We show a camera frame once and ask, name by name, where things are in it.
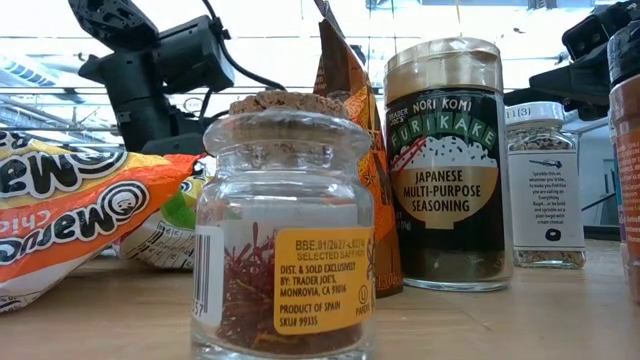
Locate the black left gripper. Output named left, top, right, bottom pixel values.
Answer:
left=78, top=47, right=207, bottom=157

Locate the black-lid jar brown label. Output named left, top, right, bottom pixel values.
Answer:
left=606, top=18, right=640, bottom=306

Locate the white-lid seasoning jar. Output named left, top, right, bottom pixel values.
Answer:
left=504, top=101, right=587, bottom=271

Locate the orange Maruchan ramen packet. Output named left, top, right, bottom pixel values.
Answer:
left=0, top=130, right=204, bottom=315

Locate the green and yellow ramen packet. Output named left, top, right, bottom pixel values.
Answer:
left=115, top=172, right=214, bottom=272

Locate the furikake jar tan lid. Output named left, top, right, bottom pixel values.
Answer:
left=383, top=36, right=515, bottom=294

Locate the orange-brown spice pouch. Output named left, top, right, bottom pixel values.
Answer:
left=312, top=0, right=405, bottom=300

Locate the cork-stoppered saffron glass jar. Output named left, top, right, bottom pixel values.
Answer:
left=190, top=89, right=377, bottom=360

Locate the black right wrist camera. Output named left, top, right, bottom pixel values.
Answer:
left=560, top=0, right=640, bottom=62

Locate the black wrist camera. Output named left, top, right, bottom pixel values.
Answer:
left=152, top=14, right=237, bottom=96
left=560, top=0, right=640, bottom=62

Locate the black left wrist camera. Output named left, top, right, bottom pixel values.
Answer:
left=152, top=14, right=237, bottom=96

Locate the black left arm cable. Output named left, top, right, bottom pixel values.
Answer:
left=199, top=0, right=287, bottom=92

